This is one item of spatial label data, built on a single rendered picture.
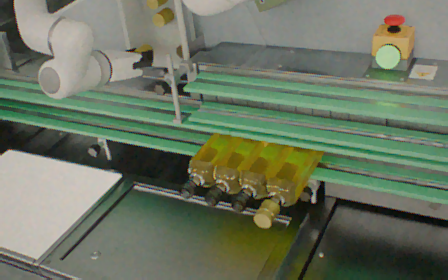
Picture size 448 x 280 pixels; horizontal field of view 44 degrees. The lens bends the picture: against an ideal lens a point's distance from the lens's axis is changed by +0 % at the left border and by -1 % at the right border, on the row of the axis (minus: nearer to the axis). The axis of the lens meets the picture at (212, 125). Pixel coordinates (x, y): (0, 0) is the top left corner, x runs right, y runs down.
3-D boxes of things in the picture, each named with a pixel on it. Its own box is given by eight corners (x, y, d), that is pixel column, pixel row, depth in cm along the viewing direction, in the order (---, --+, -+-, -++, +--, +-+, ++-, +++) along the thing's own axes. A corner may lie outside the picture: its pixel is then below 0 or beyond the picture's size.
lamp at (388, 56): (377, 63, 110) (373, 70, 108) (378, 42, 107) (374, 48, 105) (400, 65, 108) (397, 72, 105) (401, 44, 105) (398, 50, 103)
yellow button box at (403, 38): (379, 53, 116) (371, 68, 111) (380, 20, 113) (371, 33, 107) (413, 56, 113) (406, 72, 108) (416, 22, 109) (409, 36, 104)
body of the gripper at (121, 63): (74, 84, 115) (107, 74, 124) (114, 90, 110) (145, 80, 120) (72, 48, 112) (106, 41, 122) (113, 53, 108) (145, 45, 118)
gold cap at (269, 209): (263, 196, 102) (254, 210, 99) (281, 203, 101) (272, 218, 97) (261, 209, 104) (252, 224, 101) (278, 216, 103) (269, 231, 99)
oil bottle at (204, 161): (231, 135, 130) (186, 188, 114) (228, 114, 127) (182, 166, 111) (253, 138, 127) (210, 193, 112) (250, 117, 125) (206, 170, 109)
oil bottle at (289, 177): (301, 148, 122) (263, 207, 107) (299, 127, 120) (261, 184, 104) (325, 152, 120) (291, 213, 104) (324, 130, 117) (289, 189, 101)
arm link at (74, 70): (34, 15, 98) (76, 26, 94) (74, 10, 107) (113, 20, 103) (33, 95, 104) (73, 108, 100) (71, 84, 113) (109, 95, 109)
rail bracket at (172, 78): (189, 105, 131) (161, 132, 121) (178, 39, 122) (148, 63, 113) (200, 107, 129) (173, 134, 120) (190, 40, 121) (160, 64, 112)
